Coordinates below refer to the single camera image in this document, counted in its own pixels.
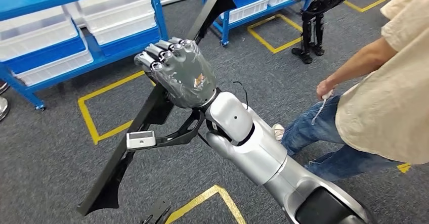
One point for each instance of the person's hand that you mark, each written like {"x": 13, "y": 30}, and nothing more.
{"x": 325, "y": 88}

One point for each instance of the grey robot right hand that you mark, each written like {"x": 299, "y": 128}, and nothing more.
{"x": 184, "y": 75}

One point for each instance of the white handheld controller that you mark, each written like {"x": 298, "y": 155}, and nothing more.
{"x": 327, "y": 95}

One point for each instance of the black plastic frame part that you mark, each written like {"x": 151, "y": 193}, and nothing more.
{"x": 107, "y": 189}

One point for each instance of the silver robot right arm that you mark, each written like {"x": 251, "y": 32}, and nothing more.
{"x": 254, "y": 148}

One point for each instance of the person's forearm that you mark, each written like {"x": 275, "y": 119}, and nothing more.
{"x": 362, "y": 63}

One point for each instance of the person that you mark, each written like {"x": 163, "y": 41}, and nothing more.
{"x": 385, "y": 115}

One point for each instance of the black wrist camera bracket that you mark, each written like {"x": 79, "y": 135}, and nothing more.
{"x": 164, "y": 141}

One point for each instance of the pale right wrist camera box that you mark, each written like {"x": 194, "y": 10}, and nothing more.
{"x": 140, "y": 140}

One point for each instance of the chrome stanchion post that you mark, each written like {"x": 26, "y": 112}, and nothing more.
{"x": 2, "y": 110}
{"x": 3, "y": 87}

